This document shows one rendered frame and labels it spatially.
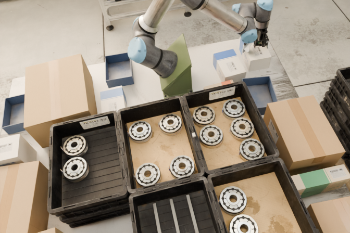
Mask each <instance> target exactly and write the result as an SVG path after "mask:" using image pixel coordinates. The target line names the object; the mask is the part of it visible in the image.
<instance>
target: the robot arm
mask: <svg viewBox="0 0 350 233"><path fill-rule="evenodd" d="M174 1H175V0H153V1H152V3H151V4H150V6H149V8H148V10H147V12H146V13H145V14H144V15H141V16H140V17H137V18H136V19H135V21H134V23H133V27H132V30H133V39H132V40H131V41H130V43H129V47H128V56H129V58H130V59H131V60H133V61H134V62H136V63H139V64H141V65H143V66H146V67H148V68H150V69H152V70H153V71H154V72H155V73H157V74H158V75H159V76H160V77H163V78H167V77H169V76H170V75H171V74H172V73H173V71H174V70H175V68H176V66H177V62H178V56H177V54H176V53H175V52H173V51H171V50H164V49H160V48H158V47H156V46H155V35H156V34H157V32H158V31H159V29H160V25H159V24H160V22H161V21H162V19H163V17H164V16H165V14H166V13H167V11H168V10H169V8H170V7H171V5H172V4H173V2H174ZM180 1H181V2H182V3H183V4H185V5H186V6H187V7H189V8H190V9H192V10H199V11H201V12H202V13H204V14H206V15H207V16H209V17H211V18H212V19H214V20H216V21H217V22H219V23H221V24H222V25H224V26H225V27H227V28H229V29H230V30H232V31H234V32H235V33H237V34H239V35H240V36H241V39H242V42H244V45H243V49H242V53H244V52H245V51H246V52H247V53H248V52H249V48H250V46H251V45H252V42H254V48H255V47H256V46H262V47H265V46H266V47H267V49H268V48H269V49H270V47H269V39H268V35H267V34H266V33H268V31H267V29H268V25H269V21H270V16H271V12H272V9H273V0H258V1H257V2H254V3H242V4H241V3H240V4H234V5H233V6H232V9H230V8H229V7H227V6H226V5H224V4H223V3H221V2H219V1H218V0H180ZM254 18H255V19H254Z"/></svg>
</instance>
